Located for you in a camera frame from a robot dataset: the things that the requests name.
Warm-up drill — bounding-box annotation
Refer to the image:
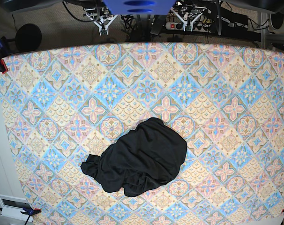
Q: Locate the blue clamp bottom left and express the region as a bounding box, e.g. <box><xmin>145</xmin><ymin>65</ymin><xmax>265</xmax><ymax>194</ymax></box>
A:
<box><xmin>0</xmin><ymin>207</ymin><xmax>41</xmax><ymax>225</ymax></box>

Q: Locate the black round stool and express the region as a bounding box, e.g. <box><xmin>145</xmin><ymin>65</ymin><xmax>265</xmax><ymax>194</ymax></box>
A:
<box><xmin>15</xmin><ymin>23</ymin><xmax>42</xmax><ymax>52</ymax></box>

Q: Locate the red black clamp left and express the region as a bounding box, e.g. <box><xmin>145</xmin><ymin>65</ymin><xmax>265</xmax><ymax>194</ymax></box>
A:
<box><xmin>0</xmin><ymin>54</ymin><xmax>8</xmax><ymax>75</ymax></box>

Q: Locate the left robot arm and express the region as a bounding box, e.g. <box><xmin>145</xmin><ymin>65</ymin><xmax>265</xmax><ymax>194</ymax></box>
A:
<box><xmin>177</xmin><ymin>6</ymin><xmax>207</xmax><ymax>20</ymax></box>

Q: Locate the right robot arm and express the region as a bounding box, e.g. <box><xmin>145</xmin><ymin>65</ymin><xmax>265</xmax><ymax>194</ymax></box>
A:
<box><xmin>83</xmin><ymin>6</ymin><xmax>111</xmax><ymax>20</ymax></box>

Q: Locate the black long-sleeve t-shirt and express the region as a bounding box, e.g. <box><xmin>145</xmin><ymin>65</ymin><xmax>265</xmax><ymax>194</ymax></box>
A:
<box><xmin>81</xmin><ymin>117</ymin><xmax>187</xmax><ymax>197</ymax></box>

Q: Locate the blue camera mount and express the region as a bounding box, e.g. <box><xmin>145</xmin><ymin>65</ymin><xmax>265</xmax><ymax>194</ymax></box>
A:
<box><xmin>103</xmin><ymin>0</ymin><xmax>176</xmax><ymax>15</ymax></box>

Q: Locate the white power strip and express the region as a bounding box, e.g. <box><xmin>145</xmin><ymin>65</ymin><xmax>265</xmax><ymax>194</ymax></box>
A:
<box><xmin>165</xmin><ymin>22</ymin><xmax>211</xmax><ymax>32</ymax></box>

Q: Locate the patterned tablecloth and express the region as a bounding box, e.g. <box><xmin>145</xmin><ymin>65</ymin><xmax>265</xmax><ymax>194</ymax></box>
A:
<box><xmin>0</xmin><ymin>43</ymin><xmax>284</xmax><ymax>225</ymax></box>

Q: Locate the white round speaker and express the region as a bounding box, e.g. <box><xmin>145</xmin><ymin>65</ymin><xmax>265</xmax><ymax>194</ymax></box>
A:
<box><xmin>270</xmin><ymin>12</ymin><xmax>284</xmax><ymax>30</ymax></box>

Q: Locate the white wall vent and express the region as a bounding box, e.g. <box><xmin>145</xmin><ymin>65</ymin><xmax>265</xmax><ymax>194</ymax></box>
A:
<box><xmin>0</xmin><ymin>195</ymin><xmax>31</xmax><ymax>221</ymax></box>

